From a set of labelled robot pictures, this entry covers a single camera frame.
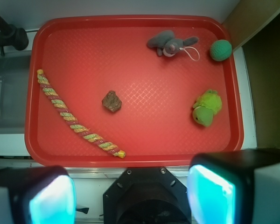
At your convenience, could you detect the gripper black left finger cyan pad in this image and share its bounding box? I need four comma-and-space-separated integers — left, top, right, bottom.
0, 166, 77, 224

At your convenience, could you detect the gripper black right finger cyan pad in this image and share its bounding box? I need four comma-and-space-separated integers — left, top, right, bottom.
187, 148, 280, 224

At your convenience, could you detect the green plush turtle toy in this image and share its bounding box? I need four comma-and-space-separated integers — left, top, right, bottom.
192, 89, 223, 127

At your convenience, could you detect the brown rock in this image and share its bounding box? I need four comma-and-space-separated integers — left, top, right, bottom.
102, 90, 122, 112

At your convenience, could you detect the red plastic tray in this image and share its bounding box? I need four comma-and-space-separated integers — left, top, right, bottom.
25, 15, 244, 168

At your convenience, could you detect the grey metal sink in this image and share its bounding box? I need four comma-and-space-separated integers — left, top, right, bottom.
0, 51, 31, 134

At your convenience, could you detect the green textured ball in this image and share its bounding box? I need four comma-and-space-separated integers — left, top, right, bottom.
210, 40, 232, 62

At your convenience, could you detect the grey plush mouse toy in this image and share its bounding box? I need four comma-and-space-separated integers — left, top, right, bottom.
147, 30, 200, 62

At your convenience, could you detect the brown wooden cabinet panel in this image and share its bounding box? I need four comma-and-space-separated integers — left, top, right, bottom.
222, 0, 280, 52

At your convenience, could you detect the multicolored twisted rope toy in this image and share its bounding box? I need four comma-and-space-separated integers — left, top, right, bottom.
36, 69, 126, 159

